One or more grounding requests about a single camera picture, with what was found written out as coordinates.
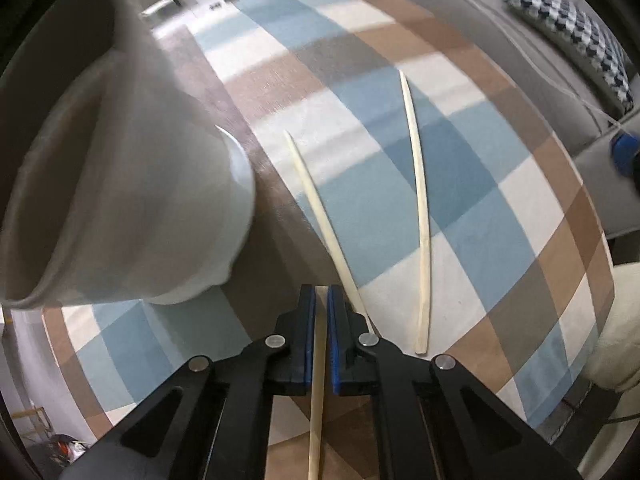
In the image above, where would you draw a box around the plaid checkered tablecloth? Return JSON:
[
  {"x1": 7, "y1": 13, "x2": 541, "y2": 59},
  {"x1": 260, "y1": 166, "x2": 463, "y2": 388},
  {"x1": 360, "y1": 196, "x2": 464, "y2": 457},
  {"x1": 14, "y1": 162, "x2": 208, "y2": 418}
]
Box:
[{"x1": 41, "y1": 0, "x2": 616, "y2": 480}]

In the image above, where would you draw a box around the white charging cable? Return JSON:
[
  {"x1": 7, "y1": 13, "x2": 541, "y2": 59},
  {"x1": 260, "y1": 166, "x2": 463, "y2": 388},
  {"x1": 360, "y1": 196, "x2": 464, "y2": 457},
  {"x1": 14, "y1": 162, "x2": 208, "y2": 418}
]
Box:
[{"x1": 470, "y1": 0, "x2": 624, "y2": 129}]

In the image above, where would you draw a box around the long wooden chopstick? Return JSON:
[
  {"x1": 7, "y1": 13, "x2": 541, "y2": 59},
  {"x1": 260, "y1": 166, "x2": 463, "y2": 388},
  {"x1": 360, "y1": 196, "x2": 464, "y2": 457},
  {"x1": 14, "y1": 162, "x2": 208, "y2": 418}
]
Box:
[{"x1": 284, "y1": 131, "x2": 378, "y2": 335}]

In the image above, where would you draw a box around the houndstooth black white pillow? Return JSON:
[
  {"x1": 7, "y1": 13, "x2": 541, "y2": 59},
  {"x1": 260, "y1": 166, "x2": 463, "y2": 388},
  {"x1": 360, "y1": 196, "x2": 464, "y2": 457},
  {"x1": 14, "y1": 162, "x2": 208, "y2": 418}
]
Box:
[{"x1": 501, "y1": 0, "x2": 634, "y2": 115}]

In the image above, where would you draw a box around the grey sofa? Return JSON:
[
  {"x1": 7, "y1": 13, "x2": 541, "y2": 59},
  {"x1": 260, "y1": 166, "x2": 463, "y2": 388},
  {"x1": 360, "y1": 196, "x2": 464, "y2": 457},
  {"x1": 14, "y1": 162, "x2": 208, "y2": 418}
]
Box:
[{"x1": 411, "y1": 0, "x2": 639, "y2": 238}]

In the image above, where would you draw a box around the short-seen wooden chopstick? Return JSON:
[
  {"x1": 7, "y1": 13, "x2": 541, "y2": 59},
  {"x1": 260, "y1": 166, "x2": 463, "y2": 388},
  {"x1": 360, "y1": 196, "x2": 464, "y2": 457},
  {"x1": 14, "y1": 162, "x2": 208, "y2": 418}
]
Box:
[{"x1": 307, "y1": 286, "x2": 328, "y2": 480}]

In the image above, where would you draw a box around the white utensil holder cup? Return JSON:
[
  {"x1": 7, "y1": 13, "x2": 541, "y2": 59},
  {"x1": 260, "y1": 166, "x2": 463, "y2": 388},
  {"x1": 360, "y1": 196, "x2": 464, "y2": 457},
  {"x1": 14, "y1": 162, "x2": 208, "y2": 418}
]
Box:
[{"x1": 1, "y1": 0, "x2": 255, "y2": 309}]

